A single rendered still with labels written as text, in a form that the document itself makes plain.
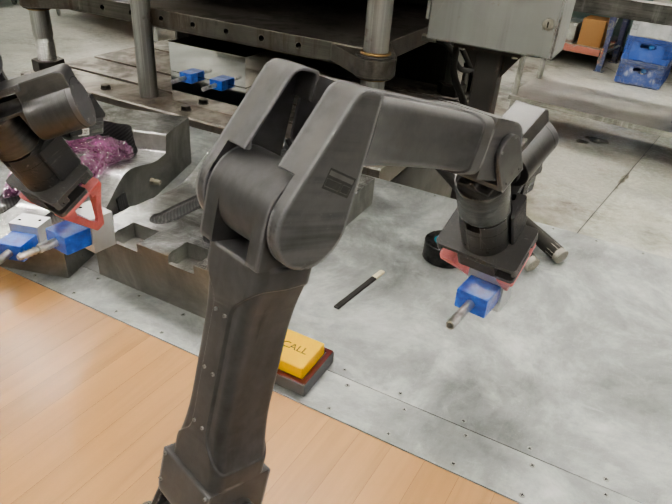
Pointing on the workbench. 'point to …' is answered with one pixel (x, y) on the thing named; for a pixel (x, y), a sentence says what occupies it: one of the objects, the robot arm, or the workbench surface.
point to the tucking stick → (359, 289)
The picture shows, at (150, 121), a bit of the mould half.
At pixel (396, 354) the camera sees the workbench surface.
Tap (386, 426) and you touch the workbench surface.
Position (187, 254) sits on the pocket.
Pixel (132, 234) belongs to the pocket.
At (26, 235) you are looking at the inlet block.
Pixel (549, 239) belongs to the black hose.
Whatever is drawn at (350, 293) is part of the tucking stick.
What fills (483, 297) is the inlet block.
